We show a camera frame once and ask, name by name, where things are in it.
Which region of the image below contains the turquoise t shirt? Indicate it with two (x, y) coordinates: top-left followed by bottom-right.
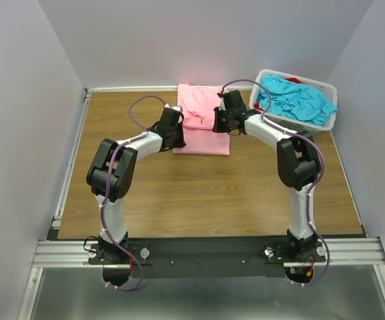
(256, 75), (338, 126)

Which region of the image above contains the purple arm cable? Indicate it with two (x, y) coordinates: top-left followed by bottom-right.
(220, 79), (332, 287)
(99, 95), (171, 292)

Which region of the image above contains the white plastic laundry basket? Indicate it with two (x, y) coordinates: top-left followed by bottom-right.
(249, 69), (338, 134)

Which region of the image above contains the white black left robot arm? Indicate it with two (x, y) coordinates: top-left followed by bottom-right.
(86, 105), (185, 263)

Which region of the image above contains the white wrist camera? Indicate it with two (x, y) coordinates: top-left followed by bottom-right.
(171, 106), (183, 116)
(217, 91), (226, 111)

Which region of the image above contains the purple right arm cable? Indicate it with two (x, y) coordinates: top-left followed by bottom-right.
(220, 79), (332, 287)

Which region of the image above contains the red t shirt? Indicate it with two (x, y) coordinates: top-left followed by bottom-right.
(262, 75), (304, 108)

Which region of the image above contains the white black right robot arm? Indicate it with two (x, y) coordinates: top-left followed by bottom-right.
(213, 90), (324, 261)

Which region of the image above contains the aluminium front frame rail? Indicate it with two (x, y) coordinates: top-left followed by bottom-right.
(32, 238), (385, 268)

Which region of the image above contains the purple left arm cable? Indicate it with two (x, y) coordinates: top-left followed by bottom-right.
(99, 95), (171, 292)

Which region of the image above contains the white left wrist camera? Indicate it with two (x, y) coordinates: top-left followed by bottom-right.
(171, 106), (183, 116)

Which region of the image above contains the pink t shirt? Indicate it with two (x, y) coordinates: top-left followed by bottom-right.
(173, 83), (230, 156)

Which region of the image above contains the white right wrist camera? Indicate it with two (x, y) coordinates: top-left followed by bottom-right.
(217, 91), (226, 111)

